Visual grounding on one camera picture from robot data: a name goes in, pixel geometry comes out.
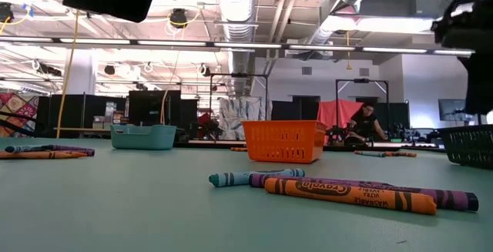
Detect blue crayon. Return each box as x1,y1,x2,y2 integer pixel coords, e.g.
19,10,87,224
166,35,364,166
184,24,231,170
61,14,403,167
209,168,306,188
4,144,53,154
354,150,386,158

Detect stacked storage boxes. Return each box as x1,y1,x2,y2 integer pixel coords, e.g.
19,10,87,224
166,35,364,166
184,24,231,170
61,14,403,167
92,101,130,130

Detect black partition panel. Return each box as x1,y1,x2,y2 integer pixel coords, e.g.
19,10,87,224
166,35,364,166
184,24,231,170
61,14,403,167
128,89,182,126
271,95,321,122
38,93,129,139

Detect colourful patterned quilt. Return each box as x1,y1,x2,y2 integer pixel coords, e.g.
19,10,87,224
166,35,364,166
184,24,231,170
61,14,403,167
0,92,40,138

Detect teal plastic bin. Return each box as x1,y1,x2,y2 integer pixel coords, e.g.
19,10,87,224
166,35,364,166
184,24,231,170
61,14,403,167
109,123,178,151

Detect long LED light bar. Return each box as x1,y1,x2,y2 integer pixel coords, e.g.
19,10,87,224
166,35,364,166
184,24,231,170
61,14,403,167
0,35,475,56

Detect white blue patterned cloth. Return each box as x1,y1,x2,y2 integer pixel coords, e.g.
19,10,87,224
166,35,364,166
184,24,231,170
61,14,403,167
218,96,273,141

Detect teal table mat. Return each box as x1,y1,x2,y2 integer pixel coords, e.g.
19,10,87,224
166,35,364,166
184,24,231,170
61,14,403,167
0,136,493,252

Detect orange plastic basket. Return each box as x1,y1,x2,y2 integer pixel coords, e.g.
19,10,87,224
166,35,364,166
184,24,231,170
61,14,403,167
241,119,327,164

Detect red cloth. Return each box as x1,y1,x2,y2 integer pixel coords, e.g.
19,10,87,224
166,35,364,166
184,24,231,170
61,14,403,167
316,99,365,139

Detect person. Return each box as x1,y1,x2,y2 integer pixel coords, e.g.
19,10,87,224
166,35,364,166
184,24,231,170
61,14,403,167
347,102,389,146

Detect computer monitor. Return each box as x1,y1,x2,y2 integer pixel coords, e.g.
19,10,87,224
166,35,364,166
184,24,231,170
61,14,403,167
438,98,469,122

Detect black plastic basket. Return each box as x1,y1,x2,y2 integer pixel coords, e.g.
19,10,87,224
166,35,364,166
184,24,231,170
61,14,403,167
437,123,493,170

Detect thin yellow cable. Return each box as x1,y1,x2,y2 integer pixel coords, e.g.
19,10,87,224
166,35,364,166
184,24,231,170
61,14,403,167
159,8,203,126

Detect large silver ventilation duct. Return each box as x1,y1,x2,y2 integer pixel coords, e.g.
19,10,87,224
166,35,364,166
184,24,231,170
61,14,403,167
214,0,260,97

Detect black rig frame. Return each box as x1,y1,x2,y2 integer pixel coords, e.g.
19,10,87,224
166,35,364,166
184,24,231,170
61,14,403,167
334,77,391,145
209,72,270,142

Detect black metal table frame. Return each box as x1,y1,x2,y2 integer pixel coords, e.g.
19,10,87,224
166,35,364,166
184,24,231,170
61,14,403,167
173,139,448,153

